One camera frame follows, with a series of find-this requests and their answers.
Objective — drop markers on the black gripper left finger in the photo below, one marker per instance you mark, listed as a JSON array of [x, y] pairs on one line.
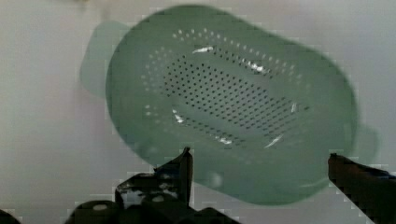
[[171, 179]]

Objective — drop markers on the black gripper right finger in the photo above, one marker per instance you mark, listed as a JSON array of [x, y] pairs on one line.
[[372, 190]]

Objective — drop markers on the green plastic strainer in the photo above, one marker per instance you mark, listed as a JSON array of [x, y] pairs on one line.
[[260, 114]]

